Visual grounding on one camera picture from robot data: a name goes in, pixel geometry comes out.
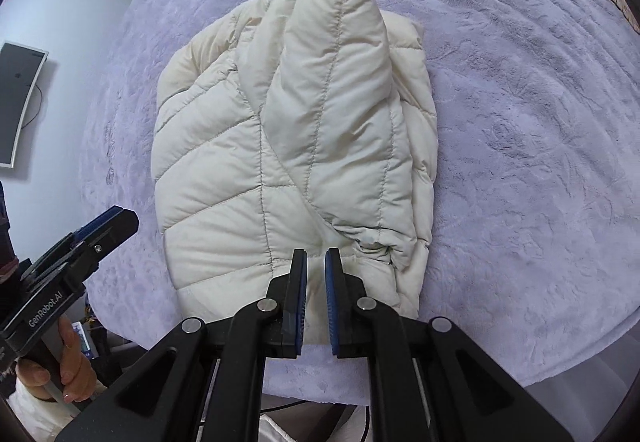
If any cream puffer jacket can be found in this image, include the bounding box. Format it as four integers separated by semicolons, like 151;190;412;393
152;0;441;348

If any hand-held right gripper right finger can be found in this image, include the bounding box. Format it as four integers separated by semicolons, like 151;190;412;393
324;247;573;442

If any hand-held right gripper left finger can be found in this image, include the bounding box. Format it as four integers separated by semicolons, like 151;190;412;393
62;248;308;442

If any purple plush bed sheet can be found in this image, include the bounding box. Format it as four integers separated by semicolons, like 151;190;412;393
77;0;640;408

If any white-framed curved monitor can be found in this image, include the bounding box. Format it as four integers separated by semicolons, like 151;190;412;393
0;41;49;169

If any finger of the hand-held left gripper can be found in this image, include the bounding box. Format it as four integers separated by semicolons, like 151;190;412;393
70;206;140;284
75;207;121;244

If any person's left hand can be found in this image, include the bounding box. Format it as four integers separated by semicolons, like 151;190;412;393
16;317;99;404

